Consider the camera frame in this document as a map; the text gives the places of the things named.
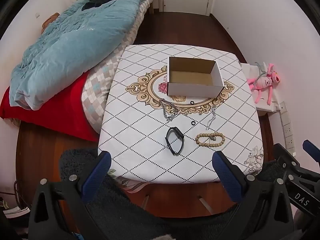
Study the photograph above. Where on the red blanket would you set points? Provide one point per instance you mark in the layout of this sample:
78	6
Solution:
62	112

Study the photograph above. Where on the light blue quilt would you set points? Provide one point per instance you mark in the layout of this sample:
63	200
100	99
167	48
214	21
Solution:
75	42

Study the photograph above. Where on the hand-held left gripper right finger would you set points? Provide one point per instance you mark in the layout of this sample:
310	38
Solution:
225	175

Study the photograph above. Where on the brown soft toy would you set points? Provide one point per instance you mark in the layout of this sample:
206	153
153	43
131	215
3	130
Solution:
50	20

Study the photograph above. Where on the white cardboard box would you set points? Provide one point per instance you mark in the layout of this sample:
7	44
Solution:
190	90

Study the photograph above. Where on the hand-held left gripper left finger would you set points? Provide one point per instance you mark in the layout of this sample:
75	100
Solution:
97	172

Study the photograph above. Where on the dark grey fluffy rug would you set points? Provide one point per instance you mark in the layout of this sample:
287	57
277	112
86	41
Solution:
130	212

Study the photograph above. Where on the white power strip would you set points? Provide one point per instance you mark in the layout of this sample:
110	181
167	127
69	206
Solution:
287	130

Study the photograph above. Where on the pink plush toy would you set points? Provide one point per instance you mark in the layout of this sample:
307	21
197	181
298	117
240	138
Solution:
263	82

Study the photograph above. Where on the diamond patterned tablecloth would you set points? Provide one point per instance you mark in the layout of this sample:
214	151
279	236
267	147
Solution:
140	135

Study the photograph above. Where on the black wristwatch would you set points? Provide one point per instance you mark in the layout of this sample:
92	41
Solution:
178	131

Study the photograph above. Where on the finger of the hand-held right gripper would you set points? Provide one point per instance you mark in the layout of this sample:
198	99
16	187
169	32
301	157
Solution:
285	156
311	148

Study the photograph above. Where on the wooden bed frame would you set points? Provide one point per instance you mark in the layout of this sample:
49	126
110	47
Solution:
151	8

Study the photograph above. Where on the stack of papers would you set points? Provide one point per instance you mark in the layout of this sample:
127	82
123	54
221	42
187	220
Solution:
15	211

